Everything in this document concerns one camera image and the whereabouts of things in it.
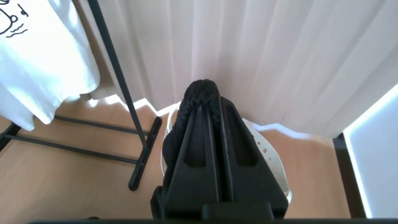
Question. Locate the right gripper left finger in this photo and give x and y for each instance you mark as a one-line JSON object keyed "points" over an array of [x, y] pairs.
{"points": [[192, 186]]}

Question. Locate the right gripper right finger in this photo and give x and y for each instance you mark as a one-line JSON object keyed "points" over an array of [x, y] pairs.
{"points": [[248, 180]]}

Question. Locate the black garment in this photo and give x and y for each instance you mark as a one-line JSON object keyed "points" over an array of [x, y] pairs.
{"points": [[200, 90]]}

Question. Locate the white printed t-shirt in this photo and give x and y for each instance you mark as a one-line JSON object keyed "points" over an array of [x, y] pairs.
{"points": [[40, 62]]}

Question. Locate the white laundry basket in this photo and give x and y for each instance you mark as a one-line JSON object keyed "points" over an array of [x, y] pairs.
{"points": [[273, 158]]}

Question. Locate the black clothes rack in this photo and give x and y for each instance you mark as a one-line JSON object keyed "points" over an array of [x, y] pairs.
{"points": [[115, 62]]}

